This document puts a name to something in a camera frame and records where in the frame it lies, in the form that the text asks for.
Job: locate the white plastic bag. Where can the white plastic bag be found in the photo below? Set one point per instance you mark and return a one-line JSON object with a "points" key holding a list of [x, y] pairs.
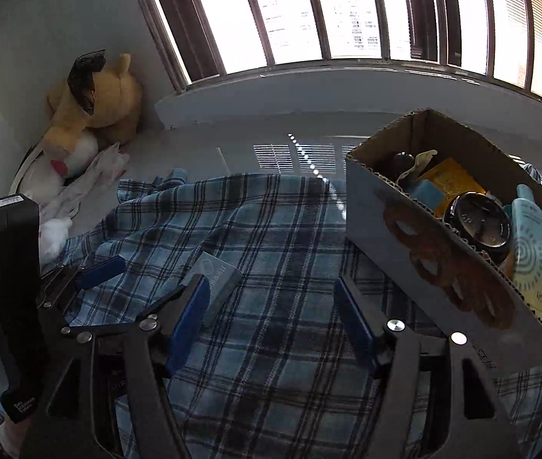
{"points": [[101, 169]]}

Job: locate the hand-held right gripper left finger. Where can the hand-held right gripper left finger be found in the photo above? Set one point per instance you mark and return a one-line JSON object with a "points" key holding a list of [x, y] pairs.
{"points": [[187, 320]]}

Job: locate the barred window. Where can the barred window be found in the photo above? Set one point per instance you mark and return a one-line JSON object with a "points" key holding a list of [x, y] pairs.
{"points": [[194, 24]]}

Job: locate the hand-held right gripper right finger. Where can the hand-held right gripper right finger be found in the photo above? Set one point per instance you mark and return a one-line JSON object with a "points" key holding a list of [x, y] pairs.
{"points": [[354, 325]]}

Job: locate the yellow plush toy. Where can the yellow plush toy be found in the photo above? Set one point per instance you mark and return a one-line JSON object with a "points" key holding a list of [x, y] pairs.
{"points": [[108, 105]]}

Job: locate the light teal sunscreen tube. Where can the light teal sunscreen tube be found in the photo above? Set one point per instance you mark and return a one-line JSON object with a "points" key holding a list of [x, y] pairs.
{"points": [[531, 258]]}

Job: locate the blue plaid blanket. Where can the blue plaid blanket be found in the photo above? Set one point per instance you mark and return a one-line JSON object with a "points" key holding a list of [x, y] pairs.
{"points": [[275, 344]]}

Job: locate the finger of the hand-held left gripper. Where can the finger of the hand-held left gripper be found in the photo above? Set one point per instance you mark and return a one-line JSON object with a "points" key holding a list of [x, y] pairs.
{"points": [[58, 318], [101, 271]]}

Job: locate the dark brown bottle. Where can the dark brown bottle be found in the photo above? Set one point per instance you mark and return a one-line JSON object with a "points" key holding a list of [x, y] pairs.
{"points": [[479, 220]]}

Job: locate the cardboard box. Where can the cardboard box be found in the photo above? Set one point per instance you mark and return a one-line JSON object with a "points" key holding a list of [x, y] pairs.
{"points": [[419, 258]]}

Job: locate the white plush with red mark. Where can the white plush with red mark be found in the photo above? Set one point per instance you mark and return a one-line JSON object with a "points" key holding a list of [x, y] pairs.
{"points": [[72, 153]]}

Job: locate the tall blue white box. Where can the tall blue white box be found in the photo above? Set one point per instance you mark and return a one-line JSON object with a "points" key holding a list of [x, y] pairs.
{"points": [[218, 279]]}

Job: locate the person's left forearm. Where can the person's left forearm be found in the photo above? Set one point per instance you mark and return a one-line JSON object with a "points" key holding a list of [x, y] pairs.
{"points": [[8, 440]]}

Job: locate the orange sachet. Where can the orange sachet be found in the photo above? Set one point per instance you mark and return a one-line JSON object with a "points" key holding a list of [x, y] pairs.
{"points": [[452, 181]]}

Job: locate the black lace bow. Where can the black lace bow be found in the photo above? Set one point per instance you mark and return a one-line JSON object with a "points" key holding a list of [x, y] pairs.
{"points": [[86, 79]]}

